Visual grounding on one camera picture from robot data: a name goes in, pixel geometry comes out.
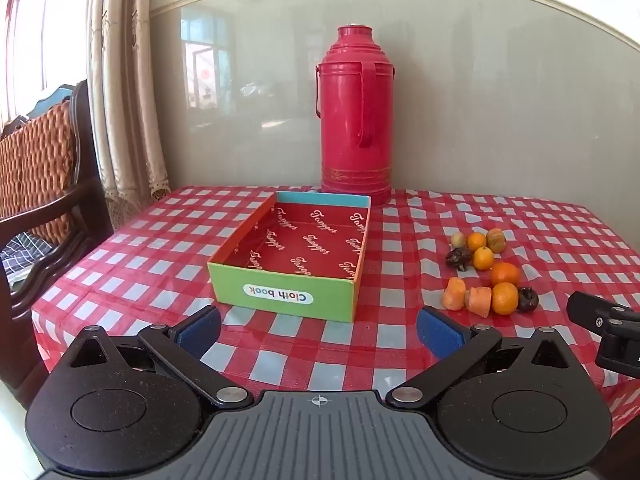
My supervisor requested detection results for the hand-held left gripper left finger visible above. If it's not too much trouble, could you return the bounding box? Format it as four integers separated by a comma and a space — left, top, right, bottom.
52, 305, 253, 408

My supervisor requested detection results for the orange carrot piece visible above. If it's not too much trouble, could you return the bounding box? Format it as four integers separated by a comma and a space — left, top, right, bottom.
466, 287, 493, 318
442, 277, 467, 311

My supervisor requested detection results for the large orange tangerine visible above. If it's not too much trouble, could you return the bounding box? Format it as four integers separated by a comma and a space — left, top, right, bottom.
491, 283, 519, 316
490, 262, 521, 287

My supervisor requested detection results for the orange woven cushion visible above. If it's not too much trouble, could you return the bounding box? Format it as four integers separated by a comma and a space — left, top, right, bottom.
0, 100, 76, 246

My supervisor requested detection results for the beige lace curtain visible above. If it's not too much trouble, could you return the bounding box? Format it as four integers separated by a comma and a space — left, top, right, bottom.
85, 0, 173, 233

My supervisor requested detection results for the red thermos flask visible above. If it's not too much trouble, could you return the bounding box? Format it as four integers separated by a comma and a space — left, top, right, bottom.
315, 24, 393, 207

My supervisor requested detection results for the window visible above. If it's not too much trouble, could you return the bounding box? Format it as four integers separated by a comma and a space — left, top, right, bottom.
0, 0, 96, 128

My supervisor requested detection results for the blue plaid cloth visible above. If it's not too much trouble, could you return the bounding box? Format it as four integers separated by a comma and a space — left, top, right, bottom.
0, 232, 56, 281

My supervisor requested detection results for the colourful cardboard box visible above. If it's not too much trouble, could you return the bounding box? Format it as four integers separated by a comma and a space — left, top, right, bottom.
206, 191, 373, 323

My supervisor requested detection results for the red white checkered tablecloth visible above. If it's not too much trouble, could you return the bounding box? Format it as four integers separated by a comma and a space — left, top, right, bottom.
30, 185, 640, 436

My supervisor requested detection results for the dark wooden chair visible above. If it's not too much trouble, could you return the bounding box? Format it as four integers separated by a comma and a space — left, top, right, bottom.
0, 79, 116, 406

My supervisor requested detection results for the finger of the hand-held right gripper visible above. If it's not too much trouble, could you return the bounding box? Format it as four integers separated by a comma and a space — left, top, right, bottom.
567, 291, 640, 378

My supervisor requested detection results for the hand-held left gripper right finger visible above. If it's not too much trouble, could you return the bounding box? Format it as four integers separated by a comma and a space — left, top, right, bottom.
385, 305, 586, 408

